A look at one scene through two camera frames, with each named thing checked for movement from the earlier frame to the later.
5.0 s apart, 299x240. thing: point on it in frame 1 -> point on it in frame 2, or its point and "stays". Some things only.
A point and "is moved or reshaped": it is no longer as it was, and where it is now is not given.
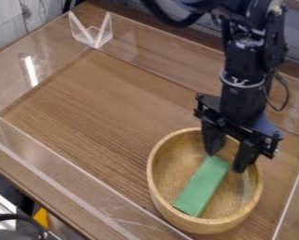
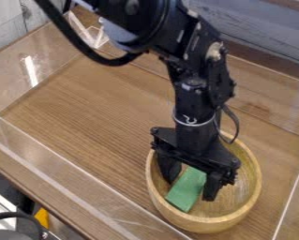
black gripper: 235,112 -> 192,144
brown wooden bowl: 237,196 stays
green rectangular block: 202,187 is moved or reshaped
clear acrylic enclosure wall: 88,92 stays
